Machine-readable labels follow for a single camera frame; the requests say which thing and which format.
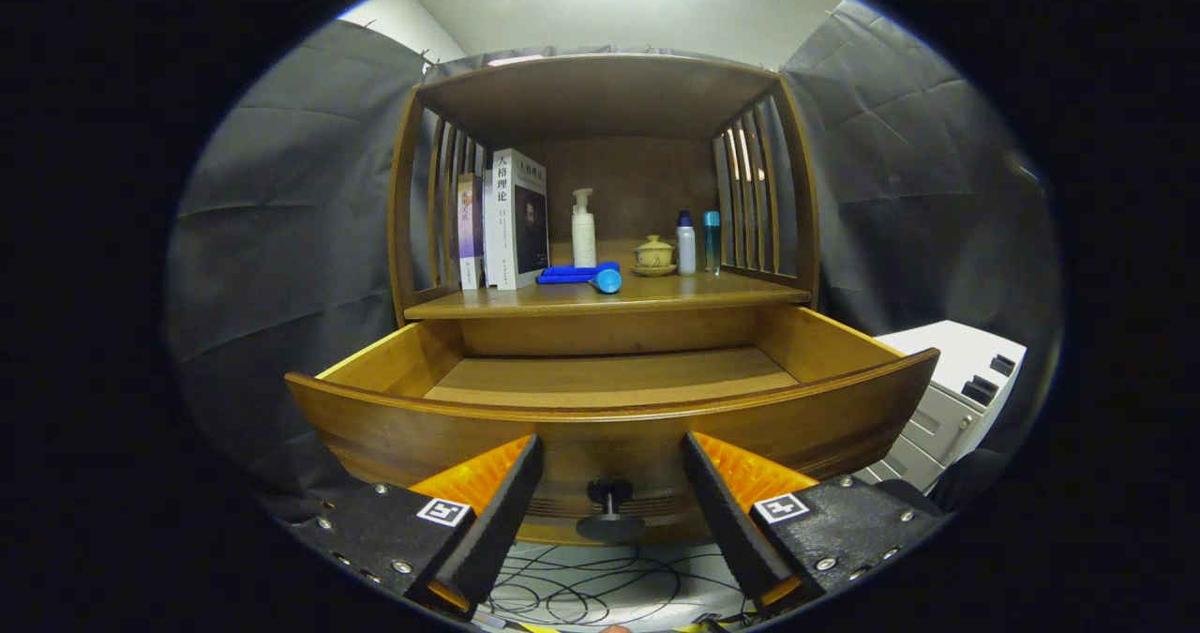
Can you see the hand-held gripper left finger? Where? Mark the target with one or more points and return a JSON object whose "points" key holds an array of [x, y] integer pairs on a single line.
{"points": [[497, 525]]}

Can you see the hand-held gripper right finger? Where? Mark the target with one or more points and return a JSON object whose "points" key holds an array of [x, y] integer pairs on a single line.
{"points": [[727, 520]]}

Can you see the black drawer knob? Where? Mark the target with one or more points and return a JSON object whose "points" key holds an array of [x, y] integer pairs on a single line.
{"points": [[609, 528]]}

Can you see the wooden drawer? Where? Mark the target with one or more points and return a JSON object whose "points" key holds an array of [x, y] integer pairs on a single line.
{"points": [[422, 436]]}

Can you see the blue cosmetic tube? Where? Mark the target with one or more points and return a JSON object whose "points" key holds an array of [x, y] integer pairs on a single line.
{"points": [[609, 281]]}

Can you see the wooden countertop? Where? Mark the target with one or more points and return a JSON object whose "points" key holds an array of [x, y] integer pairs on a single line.
{"points": [[600, 297]]}

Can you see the white metal cabinet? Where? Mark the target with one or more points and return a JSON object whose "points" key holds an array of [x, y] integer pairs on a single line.
{"points": [[947, 361]]}

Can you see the blue folded cloth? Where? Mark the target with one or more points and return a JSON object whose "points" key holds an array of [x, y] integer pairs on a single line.
{"points": [[562, 275]]}

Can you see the beige saucer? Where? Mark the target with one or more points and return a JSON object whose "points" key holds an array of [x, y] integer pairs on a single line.
{"points": [[653, 271]]}

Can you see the white bottle with blue cap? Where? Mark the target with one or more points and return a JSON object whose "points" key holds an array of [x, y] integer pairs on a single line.
{"points": [[686, 248]]}

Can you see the beige lidded teacup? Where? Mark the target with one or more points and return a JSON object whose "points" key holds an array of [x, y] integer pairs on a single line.
{"points": [[654, 253]]}

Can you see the slim teal bottle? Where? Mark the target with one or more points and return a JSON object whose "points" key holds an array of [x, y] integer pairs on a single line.
{"points": [[712, 239]]}

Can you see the thick white book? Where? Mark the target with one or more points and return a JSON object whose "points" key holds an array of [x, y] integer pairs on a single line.
{"points": [[504, 230]]}

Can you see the thin purple book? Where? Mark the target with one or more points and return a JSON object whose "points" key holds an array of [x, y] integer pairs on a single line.
{"points": [[470, 230]]}

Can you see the white pump bottle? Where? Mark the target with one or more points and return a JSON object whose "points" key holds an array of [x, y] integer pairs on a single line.
{"points": [[584, 239]]}

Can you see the black backdrop cloth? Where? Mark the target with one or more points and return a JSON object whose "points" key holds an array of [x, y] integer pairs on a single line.
{"points": [[281, 239]]}

